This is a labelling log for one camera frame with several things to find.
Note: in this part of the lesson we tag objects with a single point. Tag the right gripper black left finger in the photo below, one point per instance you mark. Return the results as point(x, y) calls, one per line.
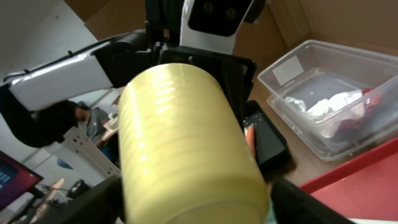
point(101, 204)

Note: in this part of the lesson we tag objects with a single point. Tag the yellow plastic cup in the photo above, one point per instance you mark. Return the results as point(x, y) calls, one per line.
point(184, 157)

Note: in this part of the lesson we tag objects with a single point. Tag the red wrapper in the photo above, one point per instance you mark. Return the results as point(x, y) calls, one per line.
point(356, 116)

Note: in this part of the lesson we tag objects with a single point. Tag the white paper napkin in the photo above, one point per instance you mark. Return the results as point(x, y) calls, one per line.
point(322, 110)

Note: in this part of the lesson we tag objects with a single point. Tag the clear plastic bin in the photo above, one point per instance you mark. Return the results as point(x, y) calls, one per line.
point(316, 70)

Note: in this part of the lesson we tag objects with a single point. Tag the red serving tray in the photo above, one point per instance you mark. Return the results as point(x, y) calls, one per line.
point(364, 187)

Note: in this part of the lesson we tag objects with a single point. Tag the white metal frame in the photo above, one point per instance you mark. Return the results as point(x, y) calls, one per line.
point(83, 156)

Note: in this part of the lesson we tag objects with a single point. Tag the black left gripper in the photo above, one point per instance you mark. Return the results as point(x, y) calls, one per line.
point(163, 20)

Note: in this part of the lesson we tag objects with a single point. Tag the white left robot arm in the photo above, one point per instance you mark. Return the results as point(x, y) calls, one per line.
point(34, 103)

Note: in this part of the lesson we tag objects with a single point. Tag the black waste tray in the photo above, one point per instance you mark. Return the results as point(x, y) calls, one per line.
point(272, 151)

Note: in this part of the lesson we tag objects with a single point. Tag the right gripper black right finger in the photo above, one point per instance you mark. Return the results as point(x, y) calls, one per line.
point(291, 205)

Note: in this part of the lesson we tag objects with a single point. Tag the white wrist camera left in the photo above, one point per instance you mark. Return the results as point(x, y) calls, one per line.
point(212, 25)

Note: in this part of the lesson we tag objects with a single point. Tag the computer monitor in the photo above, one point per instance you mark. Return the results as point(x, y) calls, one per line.
point(16, 179)

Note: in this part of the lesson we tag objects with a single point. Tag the person in grey shirt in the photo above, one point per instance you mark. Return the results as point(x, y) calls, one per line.
point(92, 121)

